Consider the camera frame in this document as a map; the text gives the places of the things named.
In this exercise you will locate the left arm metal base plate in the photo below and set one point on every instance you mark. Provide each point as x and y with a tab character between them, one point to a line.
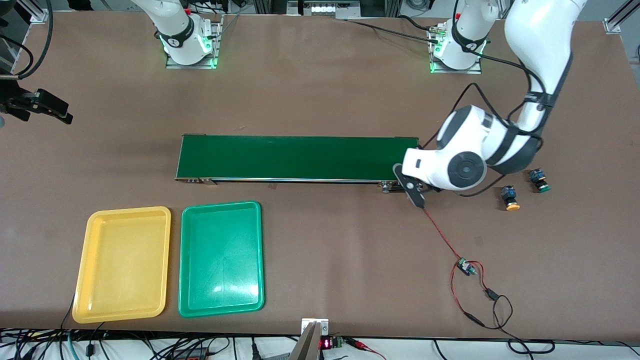
457	71

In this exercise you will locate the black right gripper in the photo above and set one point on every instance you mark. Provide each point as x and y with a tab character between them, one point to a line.
11	97

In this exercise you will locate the red clip lead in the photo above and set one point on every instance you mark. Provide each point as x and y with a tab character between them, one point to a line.
365	346

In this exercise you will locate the clear tape patch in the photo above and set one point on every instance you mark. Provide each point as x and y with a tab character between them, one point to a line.
478	240

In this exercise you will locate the beige tape piece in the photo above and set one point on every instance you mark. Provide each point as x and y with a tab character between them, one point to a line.
273	186

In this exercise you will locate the white equipment box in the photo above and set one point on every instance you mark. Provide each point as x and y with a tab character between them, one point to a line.
325	9

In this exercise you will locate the grey metal camera bracket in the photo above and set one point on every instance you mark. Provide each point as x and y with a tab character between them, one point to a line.
310	345

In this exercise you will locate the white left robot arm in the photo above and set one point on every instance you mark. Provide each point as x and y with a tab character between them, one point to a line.
540	40

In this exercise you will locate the green conveyor belt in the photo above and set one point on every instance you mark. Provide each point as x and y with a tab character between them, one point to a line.
300	157

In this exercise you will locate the green mushroom push button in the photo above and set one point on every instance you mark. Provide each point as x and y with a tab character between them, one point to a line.
540	181

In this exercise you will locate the yellow plastic tray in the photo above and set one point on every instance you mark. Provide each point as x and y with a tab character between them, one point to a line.
122	265

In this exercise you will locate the red LED display module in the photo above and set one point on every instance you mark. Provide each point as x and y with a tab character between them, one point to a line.
326	343

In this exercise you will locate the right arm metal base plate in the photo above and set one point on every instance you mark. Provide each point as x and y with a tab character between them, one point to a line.
190	66

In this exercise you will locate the green plastic tray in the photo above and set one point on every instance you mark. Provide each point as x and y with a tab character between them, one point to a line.
220	260

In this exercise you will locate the small blue controller board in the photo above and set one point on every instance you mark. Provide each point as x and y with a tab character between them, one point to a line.
466	267

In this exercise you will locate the yellow mushroom push button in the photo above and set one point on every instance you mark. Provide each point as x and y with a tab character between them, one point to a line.
510	197

